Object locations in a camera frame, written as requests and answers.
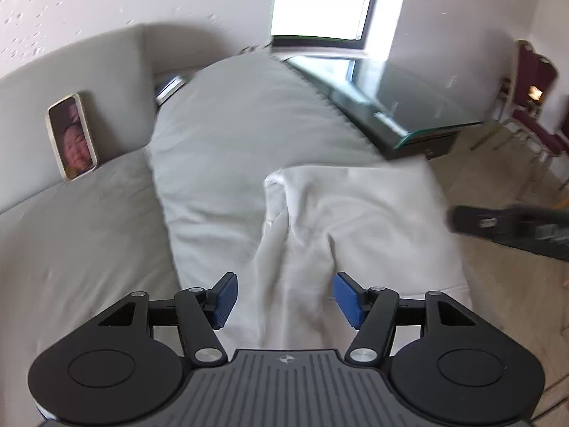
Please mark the white garment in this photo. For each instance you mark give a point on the white garment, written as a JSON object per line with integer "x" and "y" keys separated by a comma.
{"x": 383, "y": 225}

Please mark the silver device on sofa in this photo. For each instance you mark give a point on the silver device on sofa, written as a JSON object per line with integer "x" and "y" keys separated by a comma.
{"x": 167, "y": 89}

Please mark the smartphone in white case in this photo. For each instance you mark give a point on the smartphone in white case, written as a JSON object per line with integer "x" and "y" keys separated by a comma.
{"x": 71, "y": 138}

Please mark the glass top coffee table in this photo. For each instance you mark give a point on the glass top coffee table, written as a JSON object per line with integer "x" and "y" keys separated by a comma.
{"x": 399, "y": 113}

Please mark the grey sofa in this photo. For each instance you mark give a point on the grey sofa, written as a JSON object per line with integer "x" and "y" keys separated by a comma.
{"x": 76, "y": 247}

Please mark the maroon banquet chair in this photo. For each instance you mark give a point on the maroon banquet chair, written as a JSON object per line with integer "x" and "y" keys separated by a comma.
{"x": 523, "y": 95}

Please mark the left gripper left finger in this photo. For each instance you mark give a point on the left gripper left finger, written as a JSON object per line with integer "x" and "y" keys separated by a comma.
{"x": 197, "y": 314}

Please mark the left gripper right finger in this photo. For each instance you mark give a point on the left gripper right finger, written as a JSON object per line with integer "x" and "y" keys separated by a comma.
{"x": 376, "y": 313}

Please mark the dark window frame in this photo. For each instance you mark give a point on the dark window frame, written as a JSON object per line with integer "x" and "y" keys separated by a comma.
{"x": 337, "y": 23}

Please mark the grey sofa cushion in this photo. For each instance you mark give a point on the grey sofa cushion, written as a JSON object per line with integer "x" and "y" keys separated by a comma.
{"x": 218, "y": 138}

